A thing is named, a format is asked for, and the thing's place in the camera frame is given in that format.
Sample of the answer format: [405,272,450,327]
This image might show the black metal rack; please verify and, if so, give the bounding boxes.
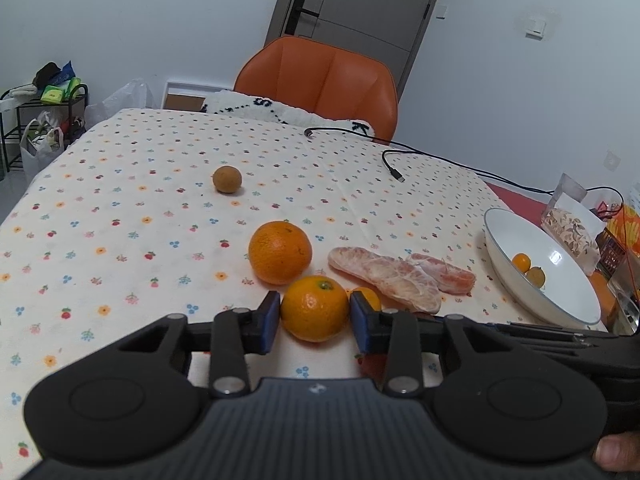
[0,85,90,173]

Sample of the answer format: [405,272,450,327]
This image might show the green packets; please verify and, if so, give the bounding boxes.
[40,77,82,103]

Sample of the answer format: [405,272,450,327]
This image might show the small orange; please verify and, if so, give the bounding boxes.
[280,275,349,343]

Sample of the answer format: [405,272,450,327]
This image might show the white bowl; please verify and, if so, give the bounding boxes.
[483,207,602,326]

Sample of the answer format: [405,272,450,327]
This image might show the white framed board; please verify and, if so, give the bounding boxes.
[162,80,236,110]

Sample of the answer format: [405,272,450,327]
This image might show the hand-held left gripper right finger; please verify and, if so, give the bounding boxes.
[349,291,517,398]

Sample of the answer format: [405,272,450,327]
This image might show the orange leather chair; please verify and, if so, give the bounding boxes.
[234,36,399,147]

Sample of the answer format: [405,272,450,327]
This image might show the clear nut snack bag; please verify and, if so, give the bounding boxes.
[541,172,601,276]

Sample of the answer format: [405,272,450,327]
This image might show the grey door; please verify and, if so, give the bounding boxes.
[264,0,451,96]

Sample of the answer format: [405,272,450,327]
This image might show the black door handle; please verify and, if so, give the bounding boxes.
[284,0,321,38]

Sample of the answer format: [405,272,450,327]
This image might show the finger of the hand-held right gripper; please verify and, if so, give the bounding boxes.
[492,323,601,348]

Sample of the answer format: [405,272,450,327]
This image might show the white plastic bag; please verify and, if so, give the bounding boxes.
[19,111,66,181]

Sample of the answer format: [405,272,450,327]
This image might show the blue packet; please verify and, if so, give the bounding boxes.
[50,60,76,86]

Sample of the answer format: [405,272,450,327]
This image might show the floral tablecloth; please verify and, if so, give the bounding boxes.
[0,107,611,480]

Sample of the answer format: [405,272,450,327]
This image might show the brown round fruit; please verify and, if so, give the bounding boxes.
[212,165,244,194]

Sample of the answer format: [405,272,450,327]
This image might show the orange snack packet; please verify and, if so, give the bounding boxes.
[600,202,640,281]

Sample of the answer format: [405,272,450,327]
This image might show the clear plastic bag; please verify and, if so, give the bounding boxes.
[84,77,156,128]

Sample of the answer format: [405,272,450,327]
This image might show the large orange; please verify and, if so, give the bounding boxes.
[248,220,313,286]

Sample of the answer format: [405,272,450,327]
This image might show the large peeled citrus segment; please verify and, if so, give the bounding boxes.
[327,246,443,315]

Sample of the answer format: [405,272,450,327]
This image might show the red mat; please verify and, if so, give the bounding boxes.
[485,180,556,228]

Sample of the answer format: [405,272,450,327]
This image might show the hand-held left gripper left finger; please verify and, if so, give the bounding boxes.
[114,291,282,398]

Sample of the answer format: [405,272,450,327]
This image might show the white fluffy cushion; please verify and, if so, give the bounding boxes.
[200,89,376,137]

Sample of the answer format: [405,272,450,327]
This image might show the person's right hand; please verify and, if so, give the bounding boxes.
[593,434,640,473]

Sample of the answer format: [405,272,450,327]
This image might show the dark cloth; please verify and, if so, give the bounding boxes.
[32,61,63,86]

